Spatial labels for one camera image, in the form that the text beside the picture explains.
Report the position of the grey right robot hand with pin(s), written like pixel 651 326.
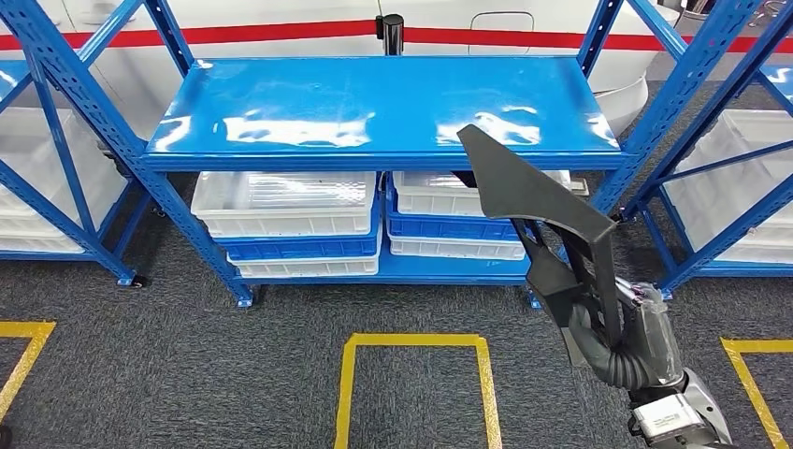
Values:
pixel 650 334

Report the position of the black plastic plate part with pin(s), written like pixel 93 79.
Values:
pixel 526 192

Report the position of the blue metal shelf rack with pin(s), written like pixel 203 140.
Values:
pixel 371 93
pixel 731 234
pixel 62 218

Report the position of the blue plastic crate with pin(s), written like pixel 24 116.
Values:
pixel 297 248
pixel 446 228

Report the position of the red barrier belt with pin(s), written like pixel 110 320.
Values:
pixel 248 34

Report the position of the white car body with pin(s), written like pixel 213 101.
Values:
pixel 248 12

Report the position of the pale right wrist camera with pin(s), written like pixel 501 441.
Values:
pixel 666 418

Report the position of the black stanchion post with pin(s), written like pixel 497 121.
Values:
pixel 390 34

